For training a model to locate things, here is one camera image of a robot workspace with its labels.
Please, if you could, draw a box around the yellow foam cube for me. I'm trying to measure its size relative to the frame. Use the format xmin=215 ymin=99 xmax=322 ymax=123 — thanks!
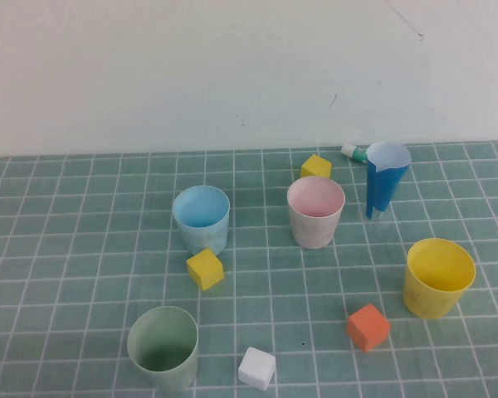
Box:
xmin=186 ymin=248 xmax=226 ymax=292
xmin=300 ymin=153 xmax=333 ymax=180

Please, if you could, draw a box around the light blue plastic cup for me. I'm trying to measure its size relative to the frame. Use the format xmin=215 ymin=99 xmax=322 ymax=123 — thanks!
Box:
xmin=172 ymin=184 xmax=232 ymax=256

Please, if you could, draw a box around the white foam cube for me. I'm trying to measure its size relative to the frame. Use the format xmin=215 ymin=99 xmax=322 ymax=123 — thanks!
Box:
xmin=237 ymin=346 xmax=277 ymax=391

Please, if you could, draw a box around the blue paper cone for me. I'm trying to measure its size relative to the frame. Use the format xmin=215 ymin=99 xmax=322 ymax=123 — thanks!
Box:
xmin=365 ymin=141 xmax=413 ymax=221

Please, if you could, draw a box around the green grid tablecloth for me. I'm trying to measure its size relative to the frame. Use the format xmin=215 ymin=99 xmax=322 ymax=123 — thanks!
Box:
xmin=0 ymin=140 xmax=498 ymax=398

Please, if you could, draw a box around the green plastic cup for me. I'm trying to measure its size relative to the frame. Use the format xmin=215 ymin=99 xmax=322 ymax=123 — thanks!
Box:
xmin=127 ymin=305 xmax=200 ymax=392

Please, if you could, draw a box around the yellow plastic cup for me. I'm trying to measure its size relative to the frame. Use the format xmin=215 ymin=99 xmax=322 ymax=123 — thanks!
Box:
xmin=402 ymin=237 xmax=477 ymax=321

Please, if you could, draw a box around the small clear glass holder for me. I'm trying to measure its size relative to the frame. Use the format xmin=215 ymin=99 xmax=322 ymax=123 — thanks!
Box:
xmin=364 ymin=206 xmax=390 ymax=224

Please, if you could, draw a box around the white green glue stick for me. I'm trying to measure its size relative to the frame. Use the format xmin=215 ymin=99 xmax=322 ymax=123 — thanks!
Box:
xmin=340 ymin=143 xmax=369 ymax=165

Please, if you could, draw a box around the orange foam cube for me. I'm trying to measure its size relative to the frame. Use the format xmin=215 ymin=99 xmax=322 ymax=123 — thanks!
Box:
xmin=345 ymin=303 xmax=392 ymax=354

